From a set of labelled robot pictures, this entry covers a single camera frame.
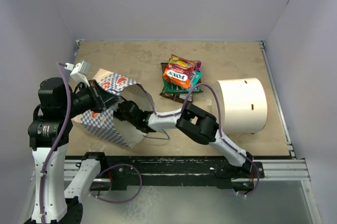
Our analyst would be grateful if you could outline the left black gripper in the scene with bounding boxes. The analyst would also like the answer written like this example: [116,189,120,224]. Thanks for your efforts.
[62,78,122,117]

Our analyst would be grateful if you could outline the blue checkered paper bag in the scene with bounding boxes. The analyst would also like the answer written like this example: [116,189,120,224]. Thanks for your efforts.
[72,69,152,148]

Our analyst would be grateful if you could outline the green Real crisps bag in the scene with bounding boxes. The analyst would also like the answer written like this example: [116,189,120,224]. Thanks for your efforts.
[160,62,204,95]

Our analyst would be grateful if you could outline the orange Fox's candy bag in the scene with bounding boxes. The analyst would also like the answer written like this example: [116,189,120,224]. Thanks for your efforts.
[162,54,196,89]

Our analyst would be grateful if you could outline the brown snack packet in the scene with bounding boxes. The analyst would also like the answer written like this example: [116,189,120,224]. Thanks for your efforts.
[160,91,187,104]

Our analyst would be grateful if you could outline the teal Fox's candy bag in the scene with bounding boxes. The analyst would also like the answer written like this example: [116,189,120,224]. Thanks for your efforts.
[187,70,203,91]

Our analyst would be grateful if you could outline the purple candy bag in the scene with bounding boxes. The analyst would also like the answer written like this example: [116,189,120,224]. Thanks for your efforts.
[194,61,202,72]

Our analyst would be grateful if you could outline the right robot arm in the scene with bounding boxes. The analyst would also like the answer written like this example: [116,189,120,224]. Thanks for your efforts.
[114,100,260,178]

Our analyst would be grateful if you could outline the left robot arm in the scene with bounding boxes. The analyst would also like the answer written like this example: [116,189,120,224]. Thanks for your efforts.
[27,77,122,223]

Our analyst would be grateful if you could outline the white cylindrical container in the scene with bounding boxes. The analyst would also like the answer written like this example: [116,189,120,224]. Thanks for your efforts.
[213,78,267,134]

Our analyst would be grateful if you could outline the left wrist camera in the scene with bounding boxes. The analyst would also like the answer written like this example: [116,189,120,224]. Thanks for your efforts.
[64,61,91,86]

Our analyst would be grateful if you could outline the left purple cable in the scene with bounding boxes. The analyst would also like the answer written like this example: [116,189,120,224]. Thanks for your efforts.
[39,62,72,224]

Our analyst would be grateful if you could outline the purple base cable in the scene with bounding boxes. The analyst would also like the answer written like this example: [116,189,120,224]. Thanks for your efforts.
[89,163,143,203]

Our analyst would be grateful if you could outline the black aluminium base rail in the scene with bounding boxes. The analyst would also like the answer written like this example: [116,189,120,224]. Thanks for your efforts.
[63,155,309,190]

